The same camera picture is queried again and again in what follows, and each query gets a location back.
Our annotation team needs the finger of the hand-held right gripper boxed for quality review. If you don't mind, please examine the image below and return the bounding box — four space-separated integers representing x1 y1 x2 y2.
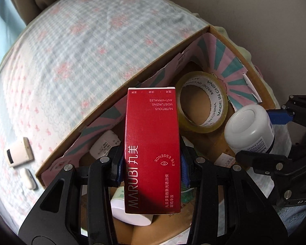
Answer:
267 94 306 134
235 142 306 185

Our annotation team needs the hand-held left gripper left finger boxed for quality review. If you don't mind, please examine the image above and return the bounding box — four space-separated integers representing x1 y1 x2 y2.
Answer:
17 146 125 245

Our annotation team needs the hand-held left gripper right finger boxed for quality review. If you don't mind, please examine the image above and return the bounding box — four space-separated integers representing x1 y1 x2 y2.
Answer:
178 144 288 245

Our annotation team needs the round jar with grey lid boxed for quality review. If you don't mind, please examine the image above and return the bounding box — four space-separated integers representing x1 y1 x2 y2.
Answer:
89 130 121 159

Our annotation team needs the patterned cardboard box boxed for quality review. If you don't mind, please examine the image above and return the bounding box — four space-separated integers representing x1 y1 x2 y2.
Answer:
35 24 278 245

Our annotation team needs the white plastic bottle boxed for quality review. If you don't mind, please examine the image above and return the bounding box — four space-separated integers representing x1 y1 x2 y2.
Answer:
224 105 275 156

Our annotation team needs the red rectangular carton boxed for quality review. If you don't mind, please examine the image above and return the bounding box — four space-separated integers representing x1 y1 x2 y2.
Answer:
124 87 181 215

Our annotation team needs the green labelled cream jar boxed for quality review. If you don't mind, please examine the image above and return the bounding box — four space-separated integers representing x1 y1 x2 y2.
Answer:
110 183 198 227

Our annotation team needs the clear packing tape roll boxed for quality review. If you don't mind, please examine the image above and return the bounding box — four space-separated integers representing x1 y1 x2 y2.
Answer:
174 71 229 134

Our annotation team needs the small white case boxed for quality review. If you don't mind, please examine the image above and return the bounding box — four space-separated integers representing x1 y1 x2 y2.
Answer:
20 168 38 190

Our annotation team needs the white tube with black label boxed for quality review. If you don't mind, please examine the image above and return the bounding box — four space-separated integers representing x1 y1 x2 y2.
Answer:
6 137 34 168

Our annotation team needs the light blue hanging cloth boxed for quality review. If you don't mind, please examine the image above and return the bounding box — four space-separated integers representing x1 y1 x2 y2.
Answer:
0 0 28 59

